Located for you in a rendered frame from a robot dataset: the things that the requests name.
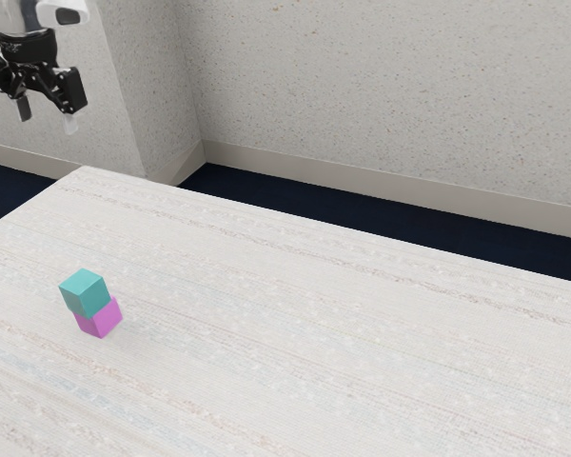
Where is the teal cube block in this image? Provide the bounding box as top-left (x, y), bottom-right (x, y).
top-left (58, 268), bottom-right (111, 319)

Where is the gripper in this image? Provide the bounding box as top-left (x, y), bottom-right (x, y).
top-left (0, 28), bottom-right (89, 137)

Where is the purple cube block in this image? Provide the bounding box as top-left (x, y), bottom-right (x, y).
top-left (72, 294), bottom-right (125, 341)

